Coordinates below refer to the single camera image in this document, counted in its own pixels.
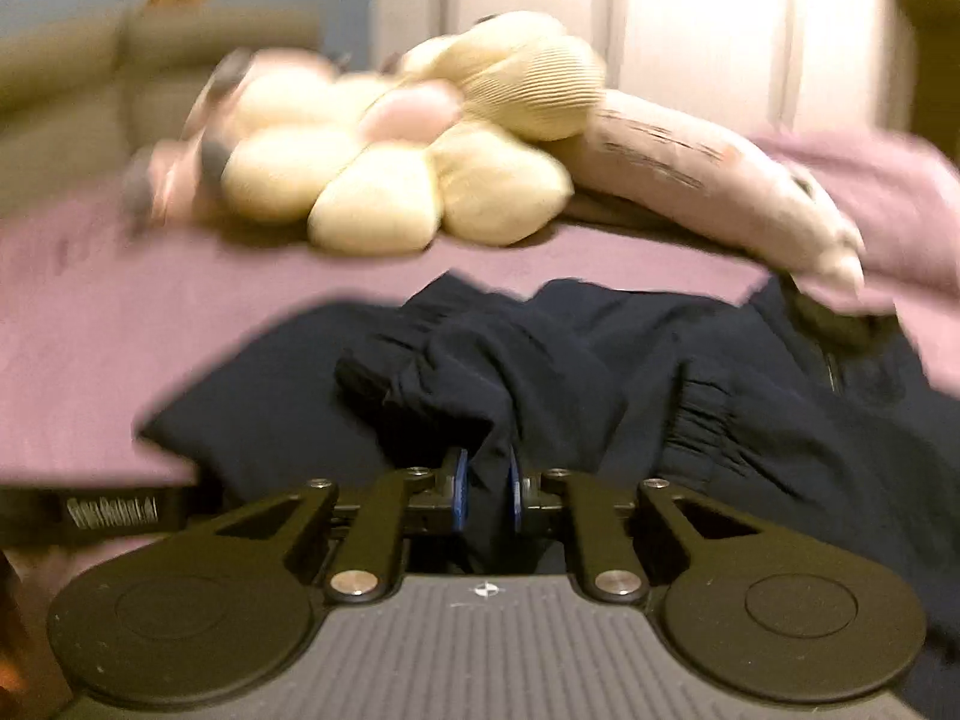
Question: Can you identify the cream flower-shaped plush cushion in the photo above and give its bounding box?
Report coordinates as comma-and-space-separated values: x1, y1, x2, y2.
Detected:
217, 11, 608, 256

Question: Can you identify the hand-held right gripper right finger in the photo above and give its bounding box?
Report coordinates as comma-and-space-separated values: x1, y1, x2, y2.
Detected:
507, 448, 785, 607

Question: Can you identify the purple bed sheet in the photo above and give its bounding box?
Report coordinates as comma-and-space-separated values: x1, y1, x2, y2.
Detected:
0, 127, 960, 490

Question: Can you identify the white wardrobe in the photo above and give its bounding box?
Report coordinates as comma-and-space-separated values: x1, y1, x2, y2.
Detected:
367, 0, 923, 137

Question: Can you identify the dark navy garment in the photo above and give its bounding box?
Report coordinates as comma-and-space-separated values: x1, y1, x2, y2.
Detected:
139, 270, 960, 695

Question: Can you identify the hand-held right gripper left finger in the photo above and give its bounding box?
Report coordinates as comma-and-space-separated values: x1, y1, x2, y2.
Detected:
191, 448, 472, 607

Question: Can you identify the pink and grey plush toy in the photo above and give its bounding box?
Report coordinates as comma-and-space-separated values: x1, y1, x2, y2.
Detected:
124, 49, 460, 230

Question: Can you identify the long pink plush pillow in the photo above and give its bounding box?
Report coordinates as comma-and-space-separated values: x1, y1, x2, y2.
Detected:
566, 86, 867, 297

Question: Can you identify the olive green sofa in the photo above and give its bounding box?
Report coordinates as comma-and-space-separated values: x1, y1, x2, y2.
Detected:
0, 7, 325, 220

